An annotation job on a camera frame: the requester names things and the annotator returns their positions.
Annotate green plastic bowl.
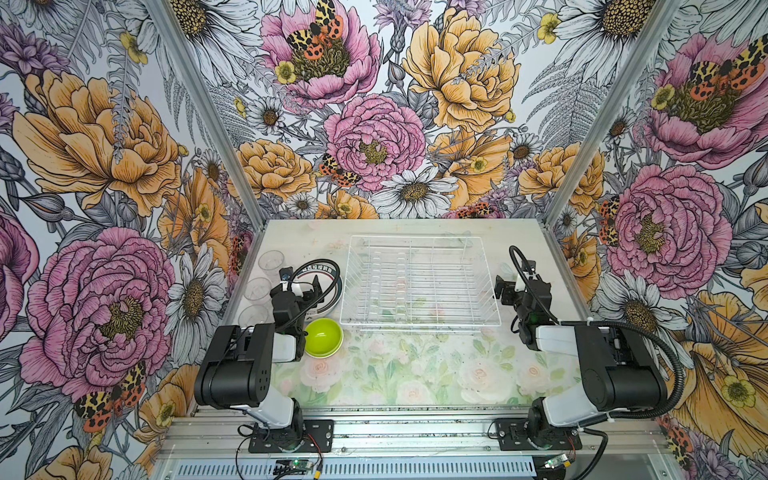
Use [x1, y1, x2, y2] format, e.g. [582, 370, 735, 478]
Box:
[305, 318, 344, 359]

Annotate aluminium front rail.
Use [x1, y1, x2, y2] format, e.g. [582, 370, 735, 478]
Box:
[161, 407, 667, 460]

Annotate white wire dish rack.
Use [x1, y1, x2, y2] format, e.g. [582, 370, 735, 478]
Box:
[339, 235, 502, 334]

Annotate white slotted cable duct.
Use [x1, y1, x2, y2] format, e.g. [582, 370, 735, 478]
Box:
[165, 456, 536, 479]

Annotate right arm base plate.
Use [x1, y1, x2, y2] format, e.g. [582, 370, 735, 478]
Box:
[491, 418, 582, 451]

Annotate red green rimmed plate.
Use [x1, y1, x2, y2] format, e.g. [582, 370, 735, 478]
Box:
[295, 263, 343, 319]

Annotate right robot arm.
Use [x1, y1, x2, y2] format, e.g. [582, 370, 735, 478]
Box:
[494, 276, 685, 449]

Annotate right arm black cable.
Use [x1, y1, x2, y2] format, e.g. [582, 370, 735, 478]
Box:
[508, 244, 686, 480]

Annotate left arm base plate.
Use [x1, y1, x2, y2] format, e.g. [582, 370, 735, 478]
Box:
[247, 419, 335, 454]

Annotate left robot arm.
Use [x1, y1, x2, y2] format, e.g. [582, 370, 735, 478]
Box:
[194, 282, 329, 453]

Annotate small green circuit board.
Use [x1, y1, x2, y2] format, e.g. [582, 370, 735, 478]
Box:
[272, 459, 315, 479]

